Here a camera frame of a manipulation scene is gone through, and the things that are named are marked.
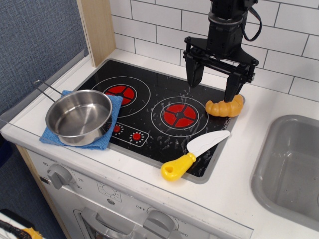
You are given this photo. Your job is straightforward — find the yellow object bottom left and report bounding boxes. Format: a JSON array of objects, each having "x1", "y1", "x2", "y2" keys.
[{"x1": 20, "y1": 228, "x2": 43, "y2": 239}]

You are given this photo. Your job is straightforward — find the blue cloth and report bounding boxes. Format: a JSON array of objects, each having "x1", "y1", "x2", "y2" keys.
[{"x1": 39, "y1": 90, "x2": 124, "y2": 151}]

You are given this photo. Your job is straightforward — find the grey sink basin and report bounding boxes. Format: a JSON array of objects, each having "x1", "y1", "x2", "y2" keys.
[{"x1": 251, "y1": 115, "x2": 319, "y2": 231}]

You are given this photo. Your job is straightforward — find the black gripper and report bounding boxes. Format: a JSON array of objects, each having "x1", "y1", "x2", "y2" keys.
[{"x1": 183, "y1": 17, "x2": 259, "y2": 103}]

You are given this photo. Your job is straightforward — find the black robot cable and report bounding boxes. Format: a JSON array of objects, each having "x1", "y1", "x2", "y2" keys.
[{"x1": 240, "y1": 6, "x2": 263, "y2": 42}]

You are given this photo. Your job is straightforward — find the white toy oven front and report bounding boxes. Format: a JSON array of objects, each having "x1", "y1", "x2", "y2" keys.
[{"x1": 28, "y1": 151, "x2": 253, "y2": 239}]

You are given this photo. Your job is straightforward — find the silver oven door handle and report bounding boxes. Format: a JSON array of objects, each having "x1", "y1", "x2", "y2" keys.
[{"x1": 81, "y1": 208, "x2": 139, "y2": 239}]

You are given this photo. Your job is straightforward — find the grey right oven knob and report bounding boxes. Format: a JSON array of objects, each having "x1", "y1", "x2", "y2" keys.
[{"x1": 143, "y1": 210, "x2": 175, "y2": 239}]

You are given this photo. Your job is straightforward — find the grey oven knob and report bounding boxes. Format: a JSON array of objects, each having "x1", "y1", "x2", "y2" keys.
[
  {"x1": 143, "y1": 210, "x2": 175, "y2": 239},
  {"x1": 47, "y1": 164, "x2": 72, "y2": 189}
]

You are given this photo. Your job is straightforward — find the stainless steel pot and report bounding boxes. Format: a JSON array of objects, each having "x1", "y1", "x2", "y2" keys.
[{"x1": 33, "y1": 80, "x2": 113, "y2": 147}]

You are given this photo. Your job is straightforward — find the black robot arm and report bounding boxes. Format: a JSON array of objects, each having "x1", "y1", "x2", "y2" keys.
[{"x1": 183, "y1": 0, "x2": 261, "y2": 103}]

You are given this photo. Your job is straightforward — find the orange toy croissant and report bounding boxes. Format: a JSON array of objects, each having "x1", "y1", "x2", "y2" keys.
[{"x1": 205, "y1": 95, "x2": 244, "y2": 118}]

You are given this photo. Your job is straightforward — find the black toy stovetop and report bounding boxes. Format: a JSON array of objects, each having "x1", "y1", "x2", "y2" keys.
[{"x1": 80, "y1": 60, "x2": 236, "y2": 168}]

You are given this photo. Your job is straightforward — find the grey left oven knob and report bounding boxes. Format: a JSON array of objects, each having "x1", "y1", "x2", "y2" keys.
[{"x1": 47, "y1": 164, "x2": 72, "y2": 189}]

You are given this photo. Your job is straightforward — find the yellow handled toy knife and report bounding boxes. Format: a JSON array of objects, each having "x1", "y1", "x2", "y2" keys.
[{"x1": 160, "y1": 130, "x2": 230, "y2": 182}]

